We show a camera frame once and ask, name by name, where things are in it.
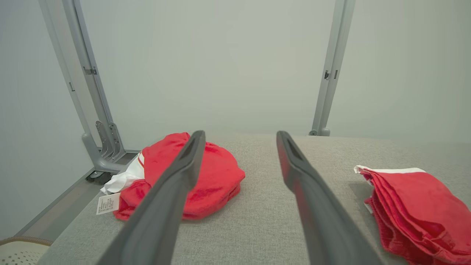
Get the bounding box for beige perforated laundry basket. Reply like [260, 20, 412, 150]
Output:
[0, 236, 54, 265]

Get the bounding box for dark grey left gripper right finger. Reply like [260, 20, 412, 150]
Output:
[276, 130, 384, 265]

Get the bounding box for grey metal partition post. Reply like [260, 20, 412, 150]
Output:
[308, 0, 356, 137]
[38, 0, 128, 181]

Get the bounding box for red basketball jersey white sleeves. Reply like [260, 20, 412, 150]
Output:
[96, 132, 246, 222]

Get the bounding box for grey metal floor rail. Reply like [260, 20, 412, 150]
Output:
[14, 149, 141, 237]

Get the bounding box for red shorts white stripe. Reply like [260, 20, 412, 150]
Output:
[354, 165, 471, 265]

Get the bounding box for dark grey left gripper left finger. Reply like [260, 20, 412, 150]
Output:
[96, 130, 206, 265]

